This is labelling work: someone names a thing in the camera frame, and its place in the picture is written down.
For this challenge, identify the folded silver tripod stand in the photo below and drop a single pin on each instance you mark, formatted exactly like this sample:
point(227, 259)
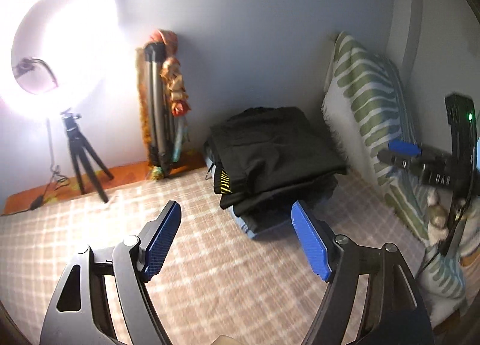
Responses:
point(161, 145)

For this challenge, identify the plaid beige bed blanket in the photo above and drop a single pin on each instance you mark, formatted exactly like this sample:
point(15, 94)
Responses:
point(215, 280)

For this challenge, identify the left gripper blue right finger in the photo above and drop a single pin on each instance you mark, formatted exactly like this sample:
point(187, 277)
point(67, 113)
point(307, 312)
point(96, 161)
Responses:
point(394, 311)

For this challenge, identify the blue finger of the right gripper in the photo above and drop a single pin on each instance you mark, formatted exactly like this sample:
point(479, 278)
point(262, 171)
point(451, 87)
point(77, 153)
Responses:
point(404, 148)

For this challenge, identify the right gloved hand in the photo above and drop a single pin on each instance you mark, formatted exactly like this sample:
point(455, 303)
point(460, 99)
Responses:
point(437, 228)

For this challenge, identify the dark folded clothes stack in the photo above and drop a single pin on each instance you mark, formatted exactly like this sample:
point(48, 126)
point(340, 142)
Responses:
point(246, 203)

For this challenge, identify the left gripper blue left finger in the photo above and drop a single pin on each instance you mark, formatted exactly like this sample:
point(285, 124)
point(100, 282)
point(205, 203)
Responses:
point(79, 312)

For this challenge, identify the small black tripod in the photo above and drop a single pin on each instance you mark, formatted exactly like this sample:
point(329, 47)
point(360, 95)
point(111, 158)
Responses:
point(79, 147)

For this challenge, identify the green white patterned pillow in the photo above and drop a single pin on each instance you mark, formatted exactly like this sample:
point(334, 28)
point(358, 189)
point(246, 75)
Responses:
point(364, 108)

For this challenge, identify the black sport shorts yellow print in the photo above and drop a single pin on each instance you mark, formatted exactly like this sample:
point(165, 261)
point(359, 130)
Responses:
point(263, 149)

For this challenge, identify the bright ring light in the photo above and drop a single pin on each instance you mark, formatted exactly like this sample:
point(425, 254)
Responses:
point(49, 51)

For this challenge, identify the orange bed sheet edge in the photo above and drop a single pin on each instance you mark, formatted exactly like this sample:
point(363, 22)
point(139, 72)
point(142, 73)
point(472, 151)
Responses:
point(123, 175)

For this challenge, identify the blue folded garment bottom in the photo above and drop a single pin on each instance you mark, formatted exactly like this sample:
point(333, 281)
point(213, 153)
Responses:
point(253, 225)

